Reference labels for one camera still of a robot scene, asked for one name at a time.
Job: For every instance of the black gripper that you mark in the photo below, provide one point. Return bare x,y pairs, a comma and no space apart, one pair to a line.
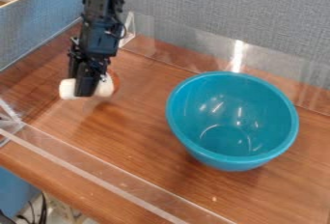
93,48

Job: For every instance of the white brown toy mushroom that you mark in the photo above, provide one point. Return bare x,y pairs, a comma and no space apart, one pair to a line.
106,88

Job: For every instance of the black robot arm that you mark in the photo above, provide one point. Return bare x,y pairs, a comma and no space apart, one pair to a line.
102,10

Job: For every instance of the blue plastic bowl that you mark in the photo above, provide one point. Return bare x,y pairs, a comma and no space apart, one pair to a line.
233,119

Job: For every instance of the clear acrylic left barrier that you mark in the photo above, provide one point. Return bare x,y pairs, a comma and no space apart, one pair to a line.
30,80

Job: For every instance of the clear acrylic barrier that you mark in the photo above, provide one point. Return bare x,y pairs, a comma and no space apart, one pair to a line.
201,51
30,80
50,158

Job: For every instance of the clear acrylic front barrier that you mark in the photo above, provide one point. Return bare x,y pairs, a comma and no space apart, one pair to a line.
50,158

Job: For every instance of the clear acrylic back barrier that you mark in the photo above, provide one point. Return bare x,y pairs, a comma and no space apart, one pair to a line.
201,51

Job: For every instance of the clear acrylic corner bracket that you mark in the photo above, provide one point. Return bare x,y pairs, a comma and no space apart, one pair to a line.
130,30

